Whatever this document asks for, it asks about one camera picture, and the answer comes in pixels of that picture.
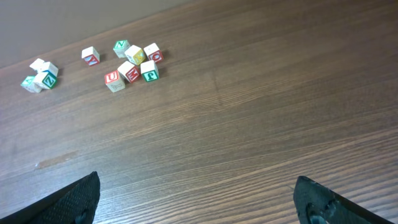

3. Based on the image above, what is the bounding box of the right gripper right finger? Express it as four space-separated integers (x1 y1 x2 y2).
293 176 393 224

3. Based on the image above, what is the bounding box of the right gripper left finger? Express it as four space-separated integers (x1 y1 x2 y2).
1 171 100 224

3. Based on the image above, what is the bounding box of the red letter U block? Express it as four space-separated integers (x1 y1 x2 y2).
104 70 126 93

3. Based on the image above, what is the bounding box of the green letter A block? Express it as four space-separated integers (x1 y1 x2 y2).
21 76 42 93

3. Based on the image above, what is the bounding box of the small white block orange print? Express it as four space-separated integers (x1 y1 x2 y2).
39 62 58 77

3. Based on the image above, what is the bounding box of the white block red M side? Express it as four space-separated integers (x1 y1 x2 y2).
118 61 141 83

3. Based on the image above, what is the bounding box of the white block green J side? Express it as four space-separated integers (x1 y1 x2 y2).
141 60 159 82

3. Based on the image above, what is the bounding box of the white block yellow side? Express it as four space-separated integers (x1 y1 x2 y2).
124 45 146 65

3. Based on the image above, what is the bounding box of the green letter N block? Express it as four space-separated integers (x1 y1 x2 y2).
113 40 130 58

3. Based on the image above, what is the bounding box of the white block red Q side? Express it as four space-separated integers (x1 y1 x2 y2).
144 43 164 63

